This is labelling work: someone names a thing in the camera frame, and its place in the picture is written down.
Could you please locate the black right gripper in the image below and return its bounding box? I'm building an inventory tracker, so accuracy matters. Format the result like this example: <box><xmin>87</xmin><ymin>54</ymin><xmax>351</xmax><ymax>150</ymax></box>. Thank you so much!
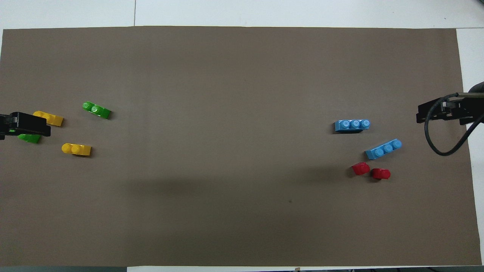
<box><xmin>416</xmin><ymin>96</ymin><xmax>484</xmax><ymax>126</ymax></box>

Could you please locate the green two-stud toy brick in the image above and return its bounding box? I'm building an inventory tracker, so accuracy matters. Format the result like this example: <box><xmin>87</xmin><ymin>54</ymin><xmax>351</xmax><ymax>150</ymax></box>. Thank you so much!
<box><xmin>11</xmin><ymin>129</ymin><xmax>42</xmax><ymax>144</ymax></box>
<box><xmin>82</xmin><ymin>101</ymin><xmax>112</xmax><ymax>120</ymax></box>

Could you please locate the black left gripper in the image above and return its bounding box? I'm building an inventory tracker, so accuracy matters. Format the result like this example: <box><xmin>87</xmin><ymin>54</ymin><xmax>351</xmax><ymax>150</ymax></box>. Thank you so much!
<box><xmin>0</xmin><ymin>112</ymin><xmax>51</xmax><ymax>141</ymax></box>

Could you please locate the yellow two-stud toy brick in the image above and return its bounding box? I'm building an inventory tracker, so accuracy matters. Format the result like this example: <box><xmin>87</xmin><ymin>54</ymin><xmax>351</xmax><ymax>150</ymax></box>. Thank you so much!
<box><xmin>61</xmin><ymin>143</ymin><xmax>92</xmax><ymax>157</ymax></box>
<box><xmin>33</xmin><ymin>110</ymin><xmax>64</xmax><ymax>127</ymax></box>

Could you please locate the blue three-stud toy brick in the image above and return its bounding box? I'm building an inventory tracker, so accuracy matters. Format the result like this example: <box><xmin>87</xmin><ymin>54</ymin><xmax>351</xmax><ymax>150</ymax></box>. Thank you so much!
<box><xmin>365</xmin><ymin>139</ymin><xmax>403</xmax><ymax>160</ymax></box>
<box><xmin>334</xmin><ymin>119</ymin><xmax>371</xmax><ymax>132</ymax></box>

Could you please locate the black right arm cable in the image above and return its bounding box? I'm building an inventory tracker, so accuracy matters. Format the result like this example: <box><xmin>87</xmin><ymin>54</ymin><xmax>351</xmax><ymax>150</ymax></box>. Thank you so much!
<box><xmin>424</xmin><ymin>93</ymin><xmax>484</xmax><ymax>157</ymax></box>

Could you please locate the brown paper table mat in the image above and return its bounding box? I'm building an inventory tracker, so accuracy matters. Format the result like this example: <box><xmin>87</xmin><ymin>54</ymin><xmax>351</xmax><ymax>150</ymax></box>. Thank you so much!
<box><xmin>0</xmin><ymin>26</ymin><xmax>482</xmax><ymax>267</ymax></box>

